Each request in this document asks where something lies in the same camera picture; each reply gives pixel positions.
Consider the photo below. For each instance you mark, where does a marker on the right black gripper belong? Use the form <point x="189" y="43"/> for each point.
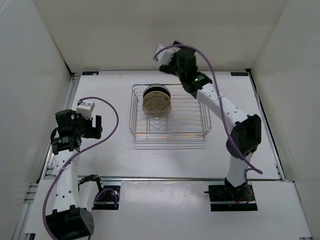
<point x="169" y="68"/>

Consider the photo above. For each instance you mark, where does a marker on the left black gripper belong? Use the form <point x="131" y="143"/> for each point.
<point x="93" y="132"/>

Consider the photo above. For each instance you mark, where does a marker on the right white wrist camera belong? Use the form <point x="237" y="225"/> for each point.
<point x="162" y="55"/>

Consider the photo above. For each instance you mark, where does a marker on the black plate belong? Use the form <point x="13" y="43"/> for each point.
<point x="157" y="89"/>

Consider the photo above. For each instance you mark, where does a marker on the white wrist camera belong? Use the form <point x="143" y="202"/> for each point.
<point x="162" y="55"/>
<point x="85" y="108"/>

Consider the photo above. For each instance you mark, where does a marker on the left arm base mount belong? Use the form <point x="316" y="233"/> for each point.
<point x="109" y="199"/>

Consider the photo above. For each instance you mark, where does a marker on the aluminium table frame rail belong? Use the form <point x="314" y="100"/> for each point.
<point x="42" y="163"/>

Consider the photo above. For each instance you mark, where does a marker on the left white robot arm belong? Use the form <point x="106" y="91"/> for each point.
<point x="71" y="216"/>

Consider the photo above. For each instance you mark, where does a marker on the clear glass plate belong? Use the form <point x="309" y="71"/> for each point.
<point x="157" y="114"/>
<point x="156" y="85"/>

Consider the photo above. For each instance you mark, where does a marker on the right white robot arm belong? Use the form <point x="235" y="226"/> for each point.
<point x="243" y="130"/>

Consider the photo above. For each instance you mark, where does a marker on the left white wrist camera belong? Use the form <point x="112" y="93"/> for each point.
<point x="85" y="108"/>

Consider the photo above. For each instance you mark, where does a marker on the beige printed plate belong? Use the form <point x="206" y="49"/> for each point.
<point x="157" y="101"/>

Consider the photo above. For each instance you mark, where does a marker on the chrome wire dish rack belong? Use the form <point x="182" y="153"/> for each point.
<point x="188" y="117"/>

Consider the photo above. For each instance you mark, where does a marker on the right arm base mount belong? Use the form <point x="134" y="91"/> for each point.
<point x="223" y="200"/>

